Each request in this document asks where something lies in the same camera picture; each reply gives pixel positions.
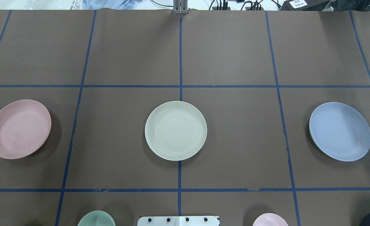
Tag pink bowl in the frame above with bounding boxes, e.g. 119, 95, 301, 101
252, 213, 288, 226

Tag pink plate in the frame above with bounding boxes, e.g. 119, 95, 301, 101
0, 99, 52, 160

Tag blue plate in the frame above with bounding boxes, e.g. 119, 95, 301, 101
308, 102, 370, 162

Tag black background cables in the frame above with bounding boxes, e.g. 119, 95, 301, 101
150, 0, 281, 11

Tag green bowl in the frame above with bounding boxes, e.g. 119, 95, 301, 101
78, 211, 116, 226

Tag blue cloth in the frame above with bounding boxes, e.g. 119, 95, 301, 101
82, 0, 136, 10

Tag cream white plate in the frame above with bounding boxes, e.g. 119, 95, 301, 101
144, 101, 207, 161

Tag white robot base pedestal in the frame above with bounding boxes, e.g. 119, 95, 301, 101
137, 216, 220, 226

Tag black box with label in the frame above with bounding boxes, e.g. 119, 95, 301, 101
279, 0, 338, 11

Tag grey metal camera post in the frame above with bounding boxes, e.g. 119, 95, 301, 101
173, 0, 189, 14

